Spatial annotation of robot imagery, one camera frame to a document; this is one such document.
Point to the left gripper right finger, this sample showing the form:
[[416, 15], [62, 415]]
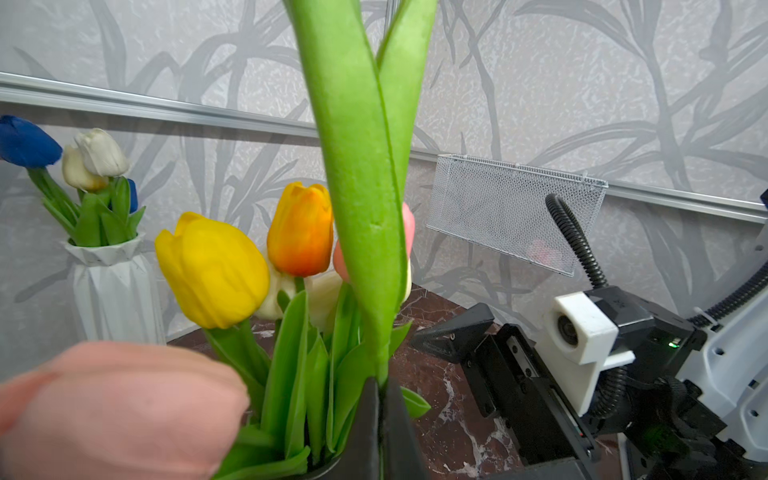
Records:
[[402, 458]]

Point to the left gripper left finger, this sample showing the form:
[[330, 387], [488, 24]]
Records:
[[360, 459]]

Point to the pink tulip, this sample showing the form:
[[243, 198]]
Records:
[[115, 410], [364, 104]]

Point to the pink object in basket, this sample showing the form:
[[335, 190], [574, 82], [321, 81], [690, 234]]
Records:
[[544, 255]]

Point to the cream white tulip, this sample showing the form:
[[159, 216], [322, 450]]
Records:
[[76, 175]]

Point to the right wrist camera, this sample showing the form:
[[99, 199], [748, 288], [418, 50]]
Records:
[[576, 368]]

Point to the white ribbed vase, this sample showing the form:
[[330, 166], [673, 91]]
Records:
[[115, 293]]

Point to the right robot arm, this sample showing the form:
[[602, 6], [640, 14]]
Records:
[[689, 395]]

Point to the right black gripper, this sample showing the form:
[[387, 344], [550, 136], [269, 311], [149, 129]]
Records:
[[510, 382]]

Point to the black cone vase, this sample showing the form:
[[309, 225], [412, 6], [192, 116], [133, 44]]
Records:
[[324, 472]]

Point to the pure yellow tulip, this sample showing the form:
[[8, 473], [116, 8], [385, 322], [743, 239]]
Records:
[[219, 279]]

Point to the white wire mesh basket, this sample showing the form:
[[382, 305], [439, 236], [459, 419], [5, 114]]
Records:
[[501, 205]]

